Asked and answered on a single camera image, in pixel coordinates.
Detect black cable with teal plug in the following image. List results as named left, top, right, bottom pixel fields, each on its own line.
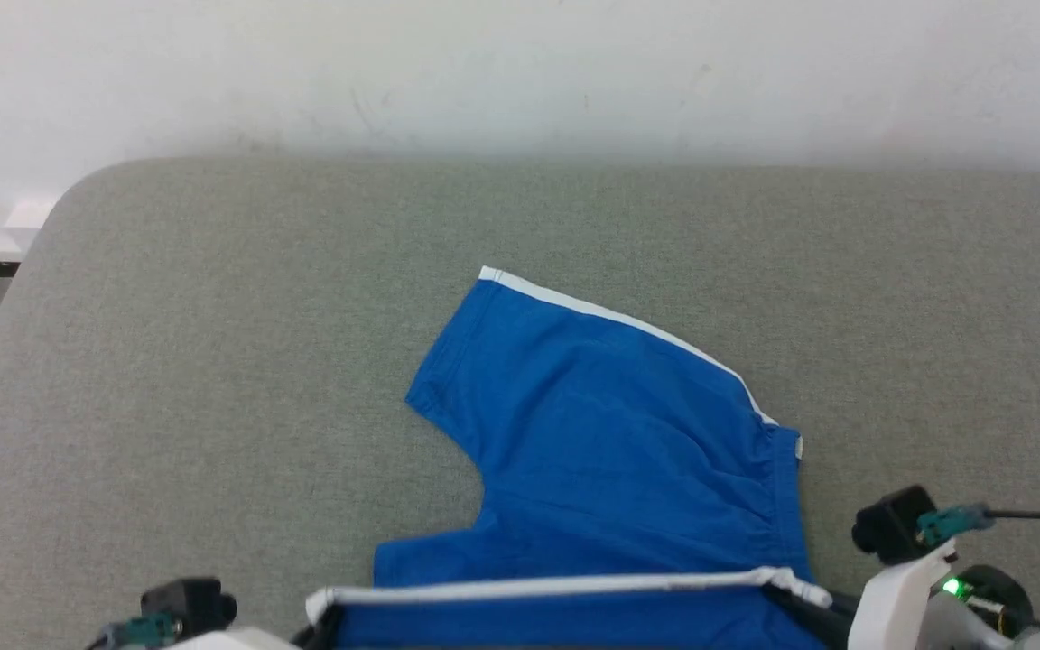
left=87, top=614, right=181, bottom=650
left=915, top=506, right=1040, bottom=548

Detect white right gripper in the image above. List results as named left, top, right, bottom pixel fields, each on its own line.
left=762, top=540, right=958, bottom=650

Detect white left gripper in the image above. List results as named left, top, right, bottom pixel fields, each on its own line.
left=163, top=603, right=346, bottom=650

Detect blue shorts with white stripe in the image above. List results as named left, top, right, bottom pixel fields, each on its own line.
left=305, top=265, right=833, bottom=650

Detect grey fabric sofa cushion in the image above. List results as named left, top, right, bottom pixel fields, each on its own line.
left=0, top=157, right=1040, bottom=650

